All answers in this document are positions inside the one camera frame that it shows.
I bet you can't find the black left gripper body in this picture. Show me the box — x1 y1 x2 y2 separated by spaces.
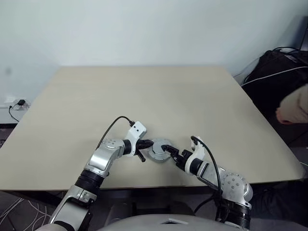
131 139 145 156

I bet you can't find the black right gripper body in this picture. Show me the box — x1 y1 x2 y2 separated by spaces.
177 149 193 172

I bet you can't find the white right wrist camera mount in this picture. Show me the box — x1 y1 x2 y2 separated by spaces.
185 136 205 173

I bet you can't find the white cable on backpack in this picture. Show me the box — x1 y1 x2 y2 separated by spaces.
240 66 308 87

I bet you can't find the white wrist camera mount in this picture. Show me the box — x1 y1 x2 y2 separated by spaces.
185 136 205 173
124 121 147 158

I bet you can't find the silver lid with circuit board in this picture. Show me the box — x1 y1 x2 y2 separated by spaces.
149 137 172 157

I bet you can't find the dark grey panel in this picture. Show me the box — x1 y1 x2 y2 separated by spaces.
300 15 308 51

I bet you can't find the person's beige sleeved arm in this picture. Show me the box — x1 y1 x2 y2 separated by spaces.
275 84 308 125

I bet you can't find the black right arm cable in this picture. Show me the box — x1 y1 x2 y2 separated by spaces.
191 136 226 222

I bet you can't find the thin black adapter cable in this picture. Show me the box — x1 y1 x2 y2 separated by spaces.
8 103 22 123

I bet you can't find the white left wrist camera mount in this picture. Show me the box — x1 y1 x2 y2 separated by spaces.
124 121 147 158

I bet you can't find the black backpack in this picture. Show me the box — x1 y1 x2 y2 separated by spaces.
241 49 308 145

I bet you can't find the white power strip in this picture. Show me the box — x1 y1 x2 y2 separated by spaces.
9 98 31 111

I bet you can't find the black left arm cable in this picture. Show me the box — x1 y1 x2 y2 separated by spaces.
95 116 135 151

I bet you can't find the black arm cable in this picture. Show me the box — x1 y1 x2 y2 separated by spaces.
191 136 226 222
95 116 135 151

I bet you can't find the grey robot torso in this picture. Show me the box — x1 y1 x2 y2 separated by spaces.
96 213 222 231

